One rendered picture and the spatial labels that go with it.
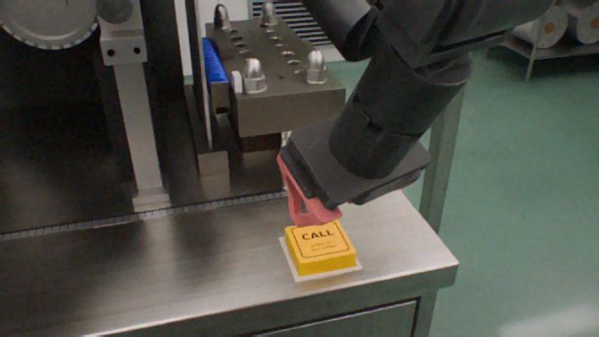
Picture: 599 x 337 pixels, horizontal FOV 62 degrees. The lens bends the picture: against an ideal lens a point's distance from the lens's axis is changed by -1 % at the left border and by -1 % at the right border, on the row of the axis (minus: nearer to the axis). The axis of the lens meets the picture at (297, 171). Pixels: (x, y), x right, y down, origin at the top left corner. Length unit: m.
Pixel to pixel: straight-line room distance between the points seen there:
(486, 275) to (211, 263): 1.52
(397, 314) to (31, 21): 0.60
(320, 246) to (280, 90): 0.25
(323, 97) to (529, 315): 1.36
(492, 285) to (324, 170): 1.67
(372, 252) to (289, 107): 0.24
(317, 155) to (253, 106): 0.36
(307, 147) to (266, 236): 0.30
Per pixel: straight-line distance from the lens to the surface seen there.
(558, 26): 4.03
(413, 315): 0.73
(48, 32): 0.72
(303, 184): 0.38
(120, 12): 0.62
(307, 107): 0.74
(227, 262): 0.62
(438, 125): 1.56
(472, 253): 2.11
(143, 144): 0.72
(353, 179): 0.37
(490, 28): 0.28
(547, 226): 2.37
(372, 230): 0.67
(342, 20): 0.33
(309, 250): 0.60
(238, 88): 0.73
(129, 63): 0.68
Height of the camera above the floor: 1.31
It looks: 32 degrees down
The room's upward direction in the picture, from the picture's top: straight up
